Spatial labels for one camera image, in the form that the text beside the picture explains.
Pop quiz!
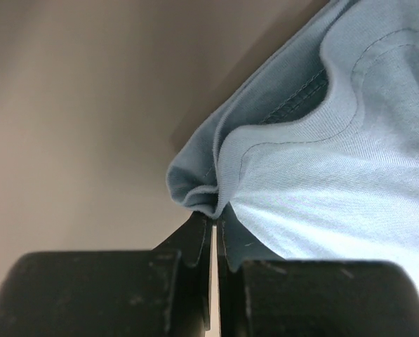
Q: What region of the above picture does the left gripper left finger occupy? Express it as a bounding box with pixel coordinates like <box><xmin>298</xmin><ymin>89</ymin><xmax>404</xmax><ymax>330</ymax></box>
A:
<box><xmin>153</xmin><ymin>212</ymin><xmax>213</xmax><ymax>331</ymax></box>

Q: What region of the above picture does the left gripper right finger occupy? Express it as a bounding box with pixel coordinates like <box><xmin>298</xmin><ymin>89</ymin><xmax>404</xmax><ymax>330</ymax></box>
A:
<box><xmin>217</xmin><ymin>216</ymin><xmax>245</xmax><ymax>336</ymax></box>

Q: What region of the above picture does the blue t shirt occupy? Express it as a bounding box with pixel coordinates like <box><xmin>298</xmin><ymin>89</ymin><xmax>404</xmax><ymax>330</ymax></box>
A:
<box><xmin>166</xmin><ymin>1</ymin><xmax>419</xmax><ymax>289</ymax></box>

